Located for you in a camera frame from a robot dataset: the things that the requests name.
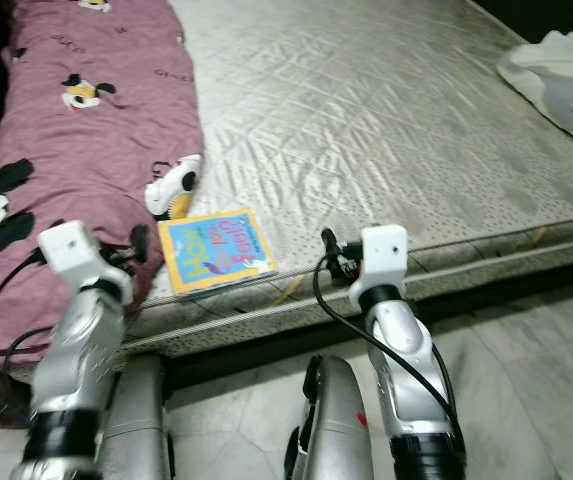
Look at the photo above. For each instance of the colourful children's book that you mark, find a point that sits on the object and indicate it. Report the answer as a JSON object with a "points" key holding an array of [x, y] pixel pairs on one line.
{"points": [[216, 252]]}

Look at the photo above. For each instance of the white pillow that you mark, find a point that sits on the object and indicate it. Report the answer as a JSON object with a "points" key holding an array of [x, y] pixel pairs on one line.
{"points": [[561, 85]]}

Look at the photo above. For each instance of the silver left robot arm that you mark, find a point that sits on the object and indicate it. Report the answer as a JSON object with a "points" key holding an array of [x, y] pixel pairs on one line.
{"points": [[76, 360]]}

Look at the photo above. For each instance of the grey quilted mattress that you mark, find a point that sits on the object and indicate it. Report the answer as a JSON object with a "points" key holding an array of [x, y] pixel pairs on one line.
{"points": [[356, 130]]}

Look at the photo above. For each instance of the pink cartoon print blanket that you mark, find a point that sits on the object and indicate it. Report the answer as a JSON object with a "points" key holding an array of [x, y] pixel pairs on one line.
{"points": [[86, 140]]}

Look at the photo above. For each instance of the silver left robot leg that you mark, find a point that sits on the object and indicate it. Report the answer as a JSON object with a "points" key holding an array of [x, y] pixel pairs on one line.
{"points": [[141, 430]]}

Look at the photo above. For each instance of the silver robot leg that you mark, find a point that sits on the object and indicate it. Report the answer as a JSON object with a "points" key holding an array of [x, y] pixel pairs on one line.
{"points": [[141, 430], [336, 430]]}

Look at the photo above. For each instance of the silver right robot leg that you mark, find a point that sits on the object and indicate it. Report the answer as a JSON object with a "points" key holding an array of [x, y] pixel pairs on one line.
{"points": [[336, 430]]}

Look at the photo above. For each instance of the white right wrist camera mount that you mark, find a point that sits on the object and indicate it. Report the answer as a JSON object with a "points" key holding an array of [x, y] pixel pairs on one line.
{"points": [[381, 258]]}

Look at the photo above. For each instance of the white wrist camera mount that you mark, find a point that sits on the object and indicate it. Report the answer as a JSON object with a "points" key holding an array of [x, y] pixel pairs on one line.
{"points": [[71, 250], [381, 258]]}

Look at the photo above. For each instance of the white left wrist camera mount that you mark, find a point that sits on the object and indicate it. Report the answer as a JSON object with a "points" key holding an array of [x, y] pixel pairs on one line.
{"points": [[71, 250]]}

